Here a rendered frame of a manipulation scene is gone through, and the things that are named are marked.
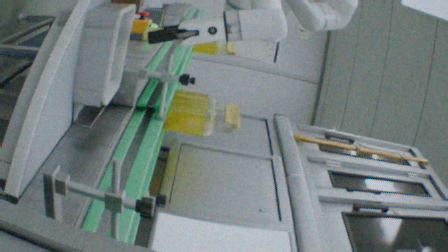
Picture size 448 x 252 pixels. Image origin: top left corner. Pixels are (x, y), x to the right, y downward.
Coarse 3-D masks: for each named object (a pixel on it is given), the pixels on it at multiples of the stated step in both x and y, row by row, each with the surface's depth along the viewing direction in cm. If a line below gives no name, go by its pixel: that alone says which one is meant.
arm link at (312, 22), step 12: (252, 0) 112; (264, 0) 111; (276, 0) 111; (288, 0) 119; (300, 0) 116; (300, 12) 121; (312, 12) 118; (324, 12) 121; (312, 24) 121; (324, 24) 122
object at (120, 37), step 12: (120, 12) 98; (132, 12) 113; (120, 24) 114; (120, 36) 115; (120, 48) 116; (108, 60) 102; (120, 60) 117; (108, 72) 102; (120, 72) 118; (108, 84) 103; (108, 96) 109
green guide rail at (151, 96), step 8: (184, 56) 186; (176, 72) 162; (152, 80) 149; (152, 88) 142; (160, 88) 144; (168, 88) 144; (144, 96) 134; (152, 96) 136; (160, 96) 136; (168, 96) 137; (144, 104) 128; (152, 104) 130
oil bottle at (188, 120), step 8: (168, 112) 137; (176, 112) 137; (184, 112) 138; (192, 112) 139; (200, 112) 140; (208, 112) 141; (168, 120) 138; (176, 120) 138; (184, 120) 138; (192, 120) 138; (200, 120) 138; (208, 120) 138; (168, 128) 139; (176, 128) 139; (184, 128) 139; (192, 128) 139; (200, 128) 139; (208, 128) 139
